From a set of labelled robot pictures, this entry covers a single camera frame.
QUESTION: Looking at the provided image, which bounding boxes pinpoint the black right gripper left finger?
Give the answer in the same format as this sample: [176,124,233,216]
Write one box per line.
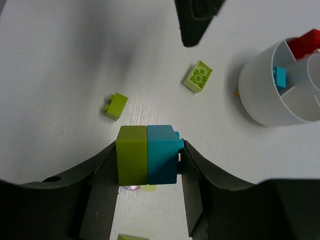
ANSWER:
[0,144,119,240]

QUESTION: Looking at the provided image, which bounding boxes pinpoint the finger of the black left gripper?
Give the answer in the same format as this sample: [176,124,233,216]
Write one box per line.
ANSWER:
[174,0,225,48]

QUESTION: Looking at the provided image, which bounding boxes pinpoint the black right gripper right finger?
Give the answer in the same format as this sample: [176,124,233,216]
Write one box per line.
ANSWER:
[180,142,320,240]

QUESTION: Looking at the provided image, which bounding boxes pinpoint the teal lego brick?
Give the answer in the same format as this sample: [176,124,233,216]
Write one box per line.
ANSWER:
[146,125,184,185]
[272,66,287,90]

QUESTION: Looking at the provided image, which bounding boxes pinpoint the red lego brick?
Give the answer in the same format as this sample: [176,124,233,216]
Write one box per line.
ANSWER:
[287,29,320,60]

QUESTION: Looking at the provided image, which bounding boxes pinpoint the purple half-round lego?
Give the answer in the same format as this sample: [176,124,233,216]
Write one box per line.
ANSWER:
[123,185,141,191]

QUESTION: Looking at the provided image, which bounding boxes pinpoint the light green upturned lego brick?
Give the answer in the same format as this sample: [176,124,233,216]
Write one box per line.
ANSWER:
[182,60,213,94]

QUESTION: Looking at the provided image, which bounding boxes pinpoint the light green half-round lego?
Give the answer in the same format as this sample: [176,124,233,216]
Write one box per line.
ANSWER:
[140,184,157,192]

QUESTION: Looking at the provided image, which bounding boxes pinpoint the small lime lego brick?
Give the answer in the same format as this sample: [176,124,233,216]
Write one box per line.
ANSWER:
[104,92,128,121]

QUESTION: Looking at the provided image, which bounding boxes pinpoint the white round divided container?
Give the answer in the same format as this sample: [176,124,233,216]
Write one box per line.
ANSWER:
[238,40,320,127]

